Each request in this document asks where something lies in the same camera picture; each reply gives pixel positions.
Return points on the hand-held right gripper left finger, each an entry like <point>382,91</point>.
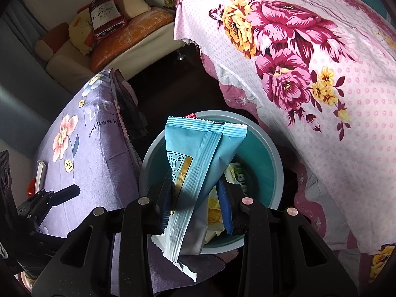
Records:
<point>166,204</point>

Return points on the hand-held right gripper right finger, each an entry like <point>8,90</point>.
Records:
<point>224,205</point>

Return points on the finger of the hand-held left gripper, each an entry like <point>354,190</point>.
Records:
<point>46,201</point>

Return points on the teal plastic bin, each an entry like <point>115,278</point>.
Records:
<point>263,167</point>

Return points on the light blue snack packet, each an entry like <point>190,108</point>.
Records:
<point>191,148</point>

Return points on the yellow floral wrapper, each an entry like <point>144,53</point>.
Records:
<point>213,213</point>

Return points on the small orange packet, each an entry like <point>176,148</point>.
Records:
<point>32,187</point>

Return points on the white plastic strip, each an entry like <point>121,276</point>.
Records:
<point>40,176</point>

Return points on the white green label wrapper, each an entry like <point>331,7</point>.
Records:
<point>238,176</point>

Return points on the purple floral cloth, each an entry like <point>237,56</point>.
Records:
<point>92,161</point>

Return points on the white sofa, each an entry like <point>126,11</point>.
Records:
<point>71,65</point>

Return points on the pink floral blanket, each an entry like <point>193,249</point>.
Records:
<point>340,130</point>

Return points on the orange and cream bolster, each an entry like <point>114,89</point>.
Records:
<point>46,49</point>

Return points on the yellow plush cushion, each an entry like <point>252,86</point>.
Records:
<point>77,31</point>

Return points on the orange cushion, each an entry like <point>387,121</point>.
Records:
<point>130,34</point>

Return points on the grey curtain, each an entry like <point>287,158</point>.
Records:
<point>21,21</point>

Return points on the bottle-shaped pillow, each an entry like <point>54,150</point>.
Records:
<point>105,15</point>

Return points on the beige pillow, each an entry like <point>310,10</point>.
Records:
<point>136,3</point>

